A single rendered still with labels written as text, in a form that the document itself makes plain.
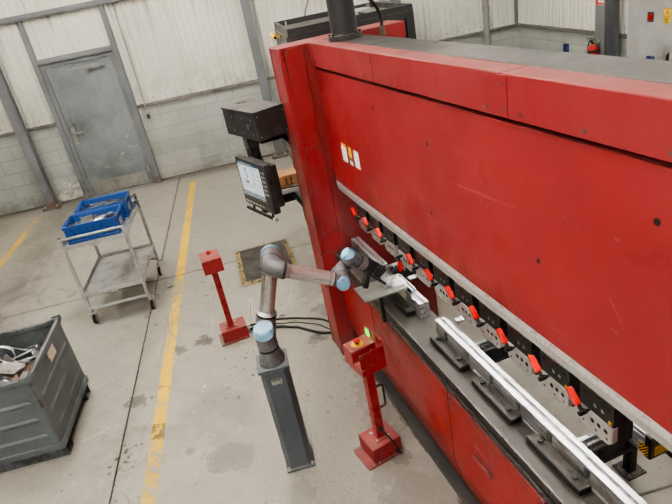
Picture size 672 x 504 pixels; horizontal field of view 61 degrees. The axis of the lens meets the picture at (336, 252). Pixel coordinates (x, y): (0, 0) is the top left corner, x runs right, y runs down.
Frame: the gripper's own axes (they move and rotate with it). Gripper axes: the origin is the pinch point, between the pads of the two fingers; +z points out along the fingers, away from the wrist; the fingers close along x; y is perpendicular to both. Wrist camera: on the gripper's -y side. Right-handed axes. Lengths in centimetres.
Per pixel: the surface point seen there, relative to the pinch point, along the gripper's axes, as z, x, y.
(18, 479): -89, 79, -259
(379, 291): -3.7, -3.4, -5.5
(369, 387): 19, -20, -53
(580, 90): -93, -150, 88
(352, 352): -4.1, -19.0, -40.0
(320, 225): -16, 85, -2
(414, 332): 9.5, -33.8, -9.4
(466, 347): 9, -71, 5
